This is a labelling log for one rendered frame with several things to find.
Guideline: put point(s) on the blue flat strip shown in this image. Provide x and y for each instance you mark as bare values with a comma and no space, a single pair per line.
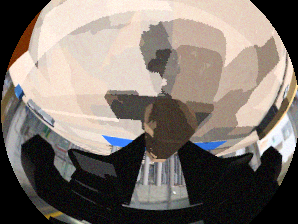
122,142

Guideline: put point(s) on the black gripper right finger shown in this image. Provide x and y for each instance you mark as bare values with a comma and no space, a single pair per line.
203,170

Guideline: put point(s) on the blue block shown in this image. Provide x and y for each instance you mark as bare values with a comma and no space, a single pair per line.
19,92

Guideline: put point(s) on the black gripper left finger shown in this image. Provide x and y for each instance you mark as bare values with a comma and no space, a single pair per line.
121,167

